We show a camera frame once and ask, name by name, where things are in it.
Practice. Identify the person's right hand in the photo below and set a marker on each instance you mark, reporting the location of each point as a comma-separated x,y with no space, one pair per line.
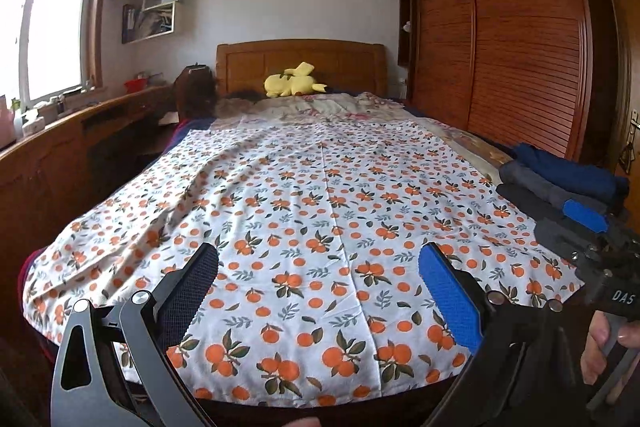
595,347

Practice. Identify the dark grey folded cloth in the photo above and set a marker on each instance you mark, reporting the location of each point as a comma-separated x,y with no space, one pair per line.
535,184

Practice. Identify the yellow plush toy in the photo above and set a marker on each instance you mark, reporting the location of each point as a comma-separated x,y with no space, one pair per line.
290,84

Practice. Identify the dark brown bag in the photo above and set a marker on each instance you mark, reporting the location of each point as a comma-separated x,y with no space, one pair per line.
195,92

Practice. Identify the row of books and files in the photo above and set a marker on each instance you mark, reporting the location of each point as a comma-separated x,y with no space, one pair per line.
150,24

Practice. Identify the white tissue box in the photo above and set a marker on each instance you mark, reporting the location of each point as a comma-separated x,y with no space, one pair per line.
34,124

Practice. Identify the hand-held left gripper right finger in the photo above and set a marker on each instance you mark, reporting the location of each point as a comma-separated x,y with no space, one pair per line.
450,297

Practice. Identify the navy blue blazer jacket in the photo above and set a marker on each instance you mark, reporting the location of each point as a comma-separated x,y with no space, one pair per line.
565,172

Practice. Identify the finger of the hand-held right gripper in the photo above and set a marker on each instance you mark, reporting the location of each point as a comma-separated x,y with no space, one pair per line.
585,214
557,237

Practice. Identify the beige floral quilt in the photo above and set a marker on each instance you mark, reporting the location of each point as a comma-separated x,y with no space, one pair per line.
325,107

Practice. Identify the wooden bed headboard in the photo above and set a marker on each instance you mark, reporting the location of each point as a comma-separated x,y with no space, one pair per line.
250,67

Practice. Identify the orange fruit print bedsheet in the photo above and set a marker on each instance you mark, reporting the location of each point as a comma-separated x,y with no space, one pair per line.
300,207

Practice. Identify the black folded cloth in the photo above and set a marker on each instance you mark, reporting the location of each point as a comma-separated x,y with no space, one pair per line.
520,202

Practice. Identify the wooden door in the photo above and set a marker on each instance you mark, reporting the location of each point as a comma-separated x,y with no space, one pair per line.
627,57

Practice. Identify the wooden louvered wardrobe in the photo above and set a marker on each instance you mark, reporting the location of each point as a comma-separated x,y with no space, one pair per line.
525,47

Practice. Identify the person's left hand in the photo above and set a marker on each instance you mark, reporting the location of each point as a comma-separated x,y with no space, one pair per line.
297,423

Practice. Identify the long wooden desk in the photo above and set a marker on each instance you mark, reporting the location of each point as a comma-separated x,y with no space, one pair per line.
45,177

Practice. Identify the red bowl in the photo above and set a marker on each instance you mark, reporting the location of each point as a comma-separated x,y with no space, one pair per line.
135,86

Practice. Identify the pink bottle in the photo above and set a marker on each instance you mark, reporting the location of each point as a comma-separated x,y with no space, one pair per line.
6,127

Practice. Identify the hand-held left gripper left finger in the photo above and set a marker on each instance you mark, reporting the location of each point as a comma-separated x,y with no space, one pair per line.
192,287

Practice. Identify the window with wooden frame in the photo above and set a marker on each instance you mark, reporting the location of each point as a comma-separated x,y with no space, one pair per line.
55,22

